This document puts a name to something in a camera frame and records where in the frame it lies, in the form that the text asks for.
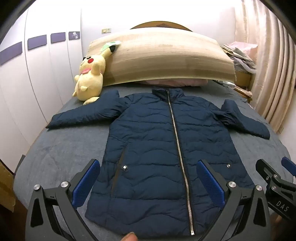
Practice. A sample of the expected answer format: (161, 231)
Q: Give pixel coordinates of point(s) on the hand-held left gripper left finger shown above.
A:
(86, 180)

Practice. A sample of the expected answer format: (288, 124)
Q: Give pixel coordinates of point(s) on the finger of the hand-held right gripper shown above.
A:
(266, 168)
(290, 165)

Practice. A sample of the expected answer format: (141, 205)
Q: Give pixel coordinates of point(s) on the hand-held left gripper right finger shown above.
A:
(209, 183)

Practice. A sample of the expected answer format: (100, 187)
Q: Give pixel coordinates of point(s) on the navy puffer jacket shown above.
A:
(148, 139)

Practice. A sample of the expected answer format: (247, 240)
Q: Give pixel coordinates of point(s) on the pile of clothes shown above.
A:
(240, 58)

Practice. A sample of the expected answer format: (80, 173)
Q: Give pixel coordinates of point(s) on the person's left hand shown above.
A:
(130, 237)

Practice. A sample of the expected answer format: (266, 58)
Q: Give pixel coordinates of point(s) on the grey bed blanket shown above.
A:
(57, 153)

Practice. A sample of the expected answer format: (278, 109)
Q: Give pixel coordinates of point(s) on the large cardboard box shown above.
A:
(5, 187)

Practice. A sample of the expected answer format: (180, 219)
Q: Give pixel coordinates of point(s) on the wooden nightstand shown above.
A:
(242, 81)

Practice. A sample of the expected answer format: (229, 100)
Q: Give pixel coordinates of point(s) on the pink striped curtain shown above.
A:
(270, 69)

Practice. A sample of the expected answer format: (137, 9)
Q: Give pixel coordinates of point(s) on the yellow plush toy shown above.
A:
(89, 76)

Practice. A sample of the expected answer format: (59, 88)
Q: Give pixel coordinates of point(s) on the pink pillow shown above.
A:
(173, 82)

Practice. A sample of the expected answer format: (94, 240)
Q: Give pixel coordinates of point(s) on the white wardrobe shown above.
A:
(30, 88)

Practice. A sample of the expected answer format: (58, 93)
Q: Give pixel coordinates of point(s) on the beige headboard cushion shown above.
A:
(161, 58)

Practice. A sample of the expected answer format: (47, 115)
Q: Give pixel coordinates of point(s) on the green paper tag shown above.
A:
(109, 45)

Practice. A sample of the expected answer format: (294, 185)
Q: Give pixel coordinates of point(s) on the purple flower wardrobe panel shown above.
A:
(74, 36)

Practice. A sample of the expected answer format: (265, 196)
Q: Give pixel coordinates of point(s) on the plain purple wardrobe panel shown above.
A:
(11, 54)
(58, 37)
(37, 42)

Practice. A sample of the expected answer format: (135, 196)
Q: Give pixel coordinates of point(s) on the brown wooden headboard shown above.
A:
(161, 23)

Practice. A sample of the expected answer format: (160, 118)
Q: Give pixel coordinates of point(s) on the wall switch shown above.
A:
(106, 30)

